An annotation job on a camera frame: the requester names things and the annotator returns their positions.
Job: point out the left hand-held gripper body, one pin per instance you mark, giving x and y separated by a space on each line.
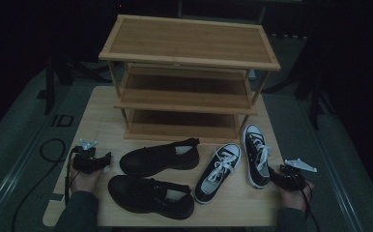
84 161

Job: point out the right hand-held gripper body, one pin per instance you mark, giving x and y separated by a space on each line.
292 180

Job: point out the black white canvas sneaker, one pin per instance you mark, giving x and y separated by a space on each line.
255 167
207 190

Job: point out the black leather shoe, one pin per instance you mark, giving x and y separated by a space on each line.
155 159
136 193

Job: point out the wooden three-tier shoe rack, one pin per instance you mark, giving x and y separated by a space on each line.
187 42

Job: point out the person's right hand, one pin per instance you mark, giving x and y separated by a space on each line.
295 199

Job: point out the person's left hand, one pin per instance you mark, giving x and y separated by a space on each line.
84 183

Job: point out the black stand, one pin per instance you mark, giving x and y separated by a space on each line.
315 103
49 90

